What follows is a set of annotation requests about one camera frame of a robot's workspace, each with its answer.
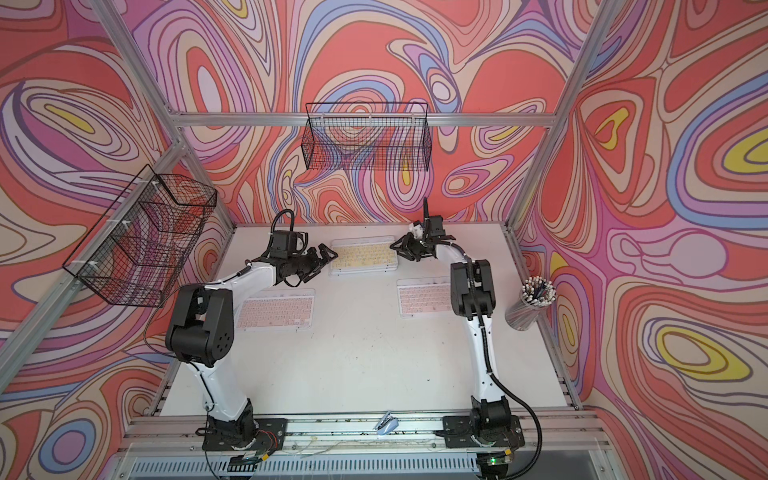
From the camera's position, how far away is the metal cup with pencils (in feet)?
2.64

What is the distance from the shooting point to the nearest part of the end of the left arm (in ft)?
2.46

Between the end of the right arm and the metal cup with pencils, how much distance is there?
26 centimetres

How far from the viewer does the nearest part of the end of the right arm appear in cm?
90
